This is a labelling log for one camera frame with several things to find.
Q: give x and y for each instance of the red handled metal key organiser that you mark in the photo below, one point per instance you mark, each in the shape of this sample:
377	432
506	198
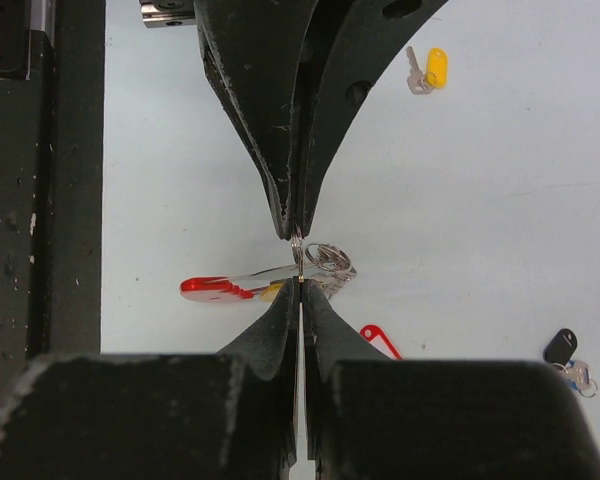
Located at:
324	263

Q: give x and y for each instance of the yellow tagged key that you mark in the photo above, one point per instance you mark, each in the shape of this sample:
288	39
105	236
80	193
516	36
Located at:
433	77

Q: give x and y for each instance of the red tagged key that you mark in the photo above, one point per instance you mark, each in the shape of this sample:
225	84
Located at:
377	337

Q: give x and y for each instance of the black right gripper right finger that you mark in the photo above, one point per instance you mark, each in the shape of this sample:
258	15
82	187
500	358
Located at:
372	417

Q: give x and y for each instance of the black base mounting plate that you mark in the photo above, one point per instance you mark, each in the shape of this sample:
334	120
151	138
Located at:
51	177

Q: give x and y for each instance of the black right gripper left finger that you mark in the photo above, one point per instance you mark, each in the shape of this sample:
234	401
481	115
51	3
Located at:
227	415

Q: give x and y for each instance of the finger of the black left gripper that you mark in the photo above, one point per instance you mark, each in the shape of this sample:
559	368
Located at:
352	44
251	52

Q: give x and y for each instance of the black and blue tagged keys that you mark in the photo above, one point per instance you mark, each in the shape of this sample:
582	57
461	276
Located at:
559	353

